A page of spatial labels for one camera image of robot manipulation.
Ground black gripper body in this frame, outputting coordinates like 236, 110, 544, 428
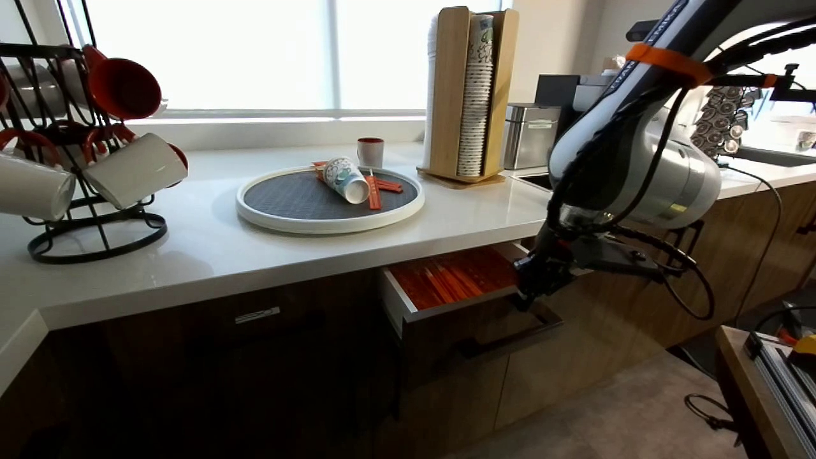
514, 227, 664, 308

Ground white wooden drawer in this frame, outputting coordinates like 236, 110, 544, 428
381, 244, 558, 387

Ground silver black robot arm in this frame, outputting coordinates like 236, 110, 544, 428
516, 0, 816, 303

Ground silver metal canister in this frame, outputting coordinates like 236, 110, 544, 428
506, 105, 558, 171

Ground orange utensils on tray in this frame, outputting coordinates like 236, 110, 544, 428
312, 160, 403, 212

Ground small red white cup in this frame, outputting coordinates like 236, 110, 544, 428
358, 137, 386, 169

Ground patterned paper cup on tray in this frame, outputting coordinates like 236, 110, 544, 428
323, 157, 368, 204

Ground wooden robot cart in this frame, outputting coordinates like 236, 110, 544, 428
714, 326, 816, 459

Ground wooden lower cabinet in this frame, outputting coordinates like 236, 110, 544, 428
0, 178, 813, 459

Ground round white grey tray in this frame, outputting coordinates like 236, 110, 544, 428
238, 169, 426, 235

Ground white mug on rack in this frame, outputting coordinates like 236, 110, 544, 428
84, 133, 189, 209

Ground red white mug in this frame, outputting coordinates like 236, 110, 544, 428
83, 45, 163, 120

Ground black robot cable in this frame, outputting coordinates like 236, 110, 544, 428
594, 85, 787, 323

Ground orange strap on arm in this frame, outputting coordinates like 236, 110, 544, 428
626, 40, 717, 86

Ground black wire mug rack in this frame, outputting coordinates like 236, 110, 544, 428
0, 0, 170, 266

